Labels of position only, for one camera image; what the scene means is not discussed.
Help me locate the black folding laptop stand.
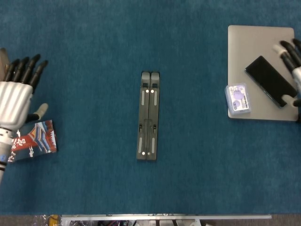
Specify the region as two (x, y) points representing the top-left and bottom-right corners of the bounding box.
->
(136, 71), (161, 162)

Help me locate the red black snack packet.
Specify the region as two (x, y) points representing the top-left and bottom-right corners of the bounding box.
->
(7, 119), (58, 163)

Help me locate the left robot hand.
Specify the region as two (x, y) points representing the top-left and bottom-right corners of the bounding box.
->
(0, 54), (49, 130)

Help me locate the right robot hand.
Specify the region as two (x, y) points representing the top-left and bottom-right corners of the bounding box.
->
(272, 38), (301, 108)

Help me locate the blue felt table cover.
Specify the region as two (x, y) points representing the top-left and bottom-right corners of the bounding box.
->
(0, 0), (301, 216)

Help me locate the crinkled clear wrapper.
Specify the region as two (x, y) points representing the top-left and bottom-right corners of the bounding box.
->
(32, 214), (62, 226)

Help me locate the black smartphone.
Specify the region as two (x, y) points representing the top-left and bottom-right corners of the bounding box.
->
(245, 55), (298, 108)

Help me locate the brown flat board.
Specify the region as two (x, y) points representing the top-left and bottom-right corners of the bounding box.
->
(0, 48), (10, 82)

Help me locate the clear plastic card box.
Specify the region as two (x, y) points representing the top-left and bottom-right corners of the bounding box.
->
(224, 82), (252, 116)

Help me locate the silver closed laptop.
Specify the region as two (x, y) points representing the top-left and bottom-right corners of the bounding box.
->
(227, 25), (299, 121)

